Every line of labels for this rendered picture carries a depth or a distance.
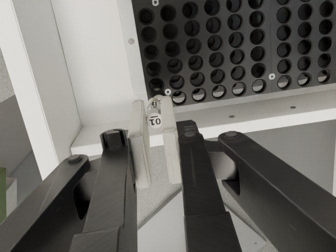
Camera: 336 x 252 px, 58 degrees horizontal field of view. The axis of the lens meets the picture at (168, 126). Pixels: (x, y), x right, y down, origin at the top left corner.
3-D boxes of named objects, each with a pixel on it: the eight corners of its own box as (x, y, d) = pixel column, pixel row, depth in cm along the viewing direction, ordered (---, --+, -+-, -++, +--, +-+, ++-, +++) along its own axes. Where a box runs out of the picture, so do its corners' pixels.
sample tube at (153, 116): (145, 97, 25) (144, 113, 21) (160, 95, 25) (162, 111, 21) (147, 111, 26) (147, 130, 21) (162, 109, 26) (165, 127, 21)
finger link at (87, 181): (134, 196, 14) (69, 206, 14) (137, 150, 19) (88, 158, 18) (128, 166, 13) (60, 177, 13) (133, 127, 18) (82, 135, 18)
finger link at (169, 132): (161, 131, 15) (177, 129, 15) (160, 96, 21) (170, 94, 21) (170, 185, 16) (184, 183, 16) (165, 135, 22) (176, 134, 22)
